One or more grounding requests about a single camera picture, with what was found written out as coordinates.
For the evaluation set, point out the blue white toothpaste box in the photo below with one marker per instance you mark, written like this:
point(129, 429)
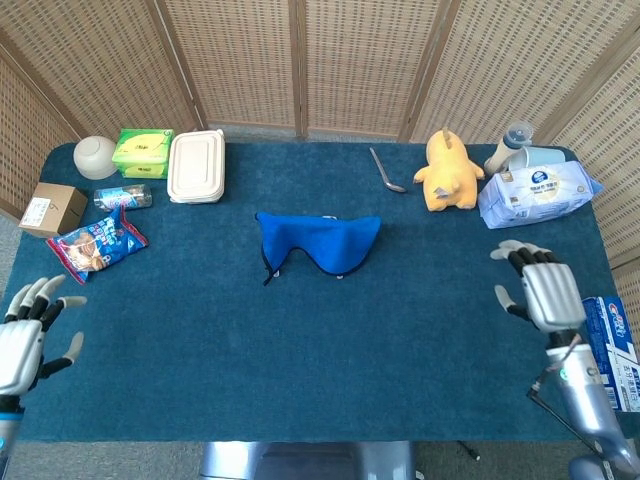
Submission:
point(617, 345)

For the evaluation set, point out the blue and red snack bag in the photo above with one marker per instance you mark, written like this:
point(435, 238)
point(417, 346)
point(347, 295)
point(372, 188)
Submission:
point(95, 245)

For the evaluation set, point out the blue microfibre cloth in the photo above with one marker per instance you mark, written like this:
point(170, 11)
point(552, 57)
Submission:
point(320, 240)

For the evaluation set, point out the yellow plush toy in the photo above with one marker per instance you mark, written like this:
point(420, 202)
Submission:
point(450, 172)

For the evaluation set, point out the metal spoon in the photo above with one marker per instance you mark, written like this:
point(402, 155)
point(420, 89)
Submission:
point(395, 187)

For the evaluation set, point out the clear jar with blue label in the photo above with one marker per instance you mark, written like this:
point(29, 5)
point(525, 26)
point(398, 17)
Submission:
point(122, 197)

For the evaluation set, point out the wet wipes pack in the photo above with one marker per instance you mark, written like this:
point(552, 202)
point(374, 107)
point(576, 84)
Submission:
point(537, 197)

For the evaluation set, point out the green tissue box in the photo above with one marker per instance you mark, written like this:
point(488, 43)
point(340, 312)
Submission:
point(142, 150)

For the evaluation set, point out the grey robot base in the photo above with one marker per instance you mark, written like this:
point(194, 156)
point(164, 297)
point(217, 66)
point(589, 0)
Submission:
point(305, 462)

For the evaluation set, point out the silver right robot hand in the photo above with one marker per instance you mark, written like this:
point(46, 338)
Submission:
point(552, 295)

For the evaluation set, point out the teal table carpet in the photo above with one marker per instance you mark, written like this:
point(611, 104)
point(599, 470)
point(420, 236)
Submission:
point(300, 350)

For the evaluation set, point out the beige lidded lunch box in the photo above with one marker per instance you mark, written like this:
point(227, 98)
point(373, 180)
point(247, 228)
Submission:
point(196, 167)

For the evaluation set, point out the beige bottle with grey cap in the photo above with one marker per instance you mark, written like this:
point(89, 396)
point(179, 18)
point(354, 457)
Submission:
point(500, 155)

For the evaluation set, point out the light blue cup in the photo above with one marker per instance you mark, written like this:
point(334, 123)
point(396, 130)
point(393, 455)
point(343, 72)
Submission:
point(545, 156)

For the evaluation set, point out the small cardboard box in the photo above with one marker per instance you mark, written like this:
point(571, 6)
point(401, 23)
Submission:
point(52, 210)

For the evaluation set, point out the woven bamboo folding screen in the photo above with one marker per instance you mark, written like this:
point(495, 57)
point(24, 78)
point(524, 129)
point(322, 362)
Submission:
point(240, 60)

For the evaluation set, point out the black table foot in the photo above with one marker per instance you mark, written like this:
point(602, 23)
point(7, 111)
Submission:
point(471, 452)

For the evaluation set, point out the white upturned bowl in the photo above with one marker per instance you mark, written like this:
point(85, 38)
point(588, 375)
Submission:
point(95, 156)

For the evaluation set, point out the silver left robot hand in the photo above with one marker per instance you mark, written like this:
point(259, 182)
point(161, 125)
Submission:
point(20, 350)

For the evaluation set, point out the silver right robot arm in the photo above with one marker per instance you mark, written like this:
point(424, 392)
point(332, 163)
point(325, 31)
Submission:
point(587, 400)

